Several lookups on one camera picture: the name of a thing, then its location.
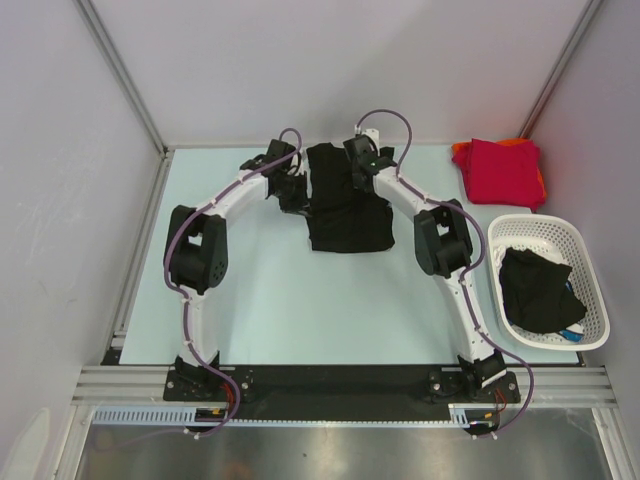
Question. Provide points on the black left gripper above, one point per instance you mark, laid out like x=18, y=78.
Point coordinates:
x=300, y=203

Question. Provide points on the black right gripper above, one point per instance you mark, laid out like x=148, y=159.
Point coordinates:
x=356, y=183

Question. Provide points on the black t shirt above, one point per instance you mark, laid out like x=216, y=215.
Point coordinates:
x=341, y=218
x=535, y=292

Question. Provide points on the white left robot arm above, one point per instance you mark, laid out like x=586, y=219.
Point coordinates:
x=196, y=260

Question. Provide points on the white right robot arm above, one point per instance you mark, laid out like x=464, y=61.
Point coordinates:
x=443, y=249

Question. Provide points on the folded red t shirt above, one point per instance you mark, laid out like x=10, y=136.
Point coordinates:
x=500, y=170

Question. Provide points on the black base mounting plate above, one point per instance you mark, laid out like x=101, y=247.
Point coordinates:
x=339, y=393

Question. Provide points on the white plastic laundry basket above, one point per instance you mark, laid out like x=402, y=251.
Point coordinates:
x=557, y=241

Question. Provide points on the black t shirt in basket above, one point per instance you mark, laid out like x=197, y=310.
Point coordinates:
x=535, y=292

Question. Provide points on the blue white garment in basket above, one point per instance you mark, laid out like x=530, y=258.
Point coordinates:
x=572, y=332

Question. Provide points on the left aluminium corner post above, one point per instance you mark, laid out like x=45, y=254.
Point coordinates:
x=113, y=59

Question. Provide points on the aluminium corner post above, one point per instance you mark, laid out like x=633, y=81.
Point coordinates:
x=586, y=19
x=113, y=59

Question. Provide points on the right aluminium corner post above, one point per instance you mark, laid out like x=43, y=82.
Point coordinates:
x=586, y=19

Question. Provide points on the white slotted cable duct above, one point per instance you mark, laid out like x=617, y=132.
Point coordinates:
x=174, y=416

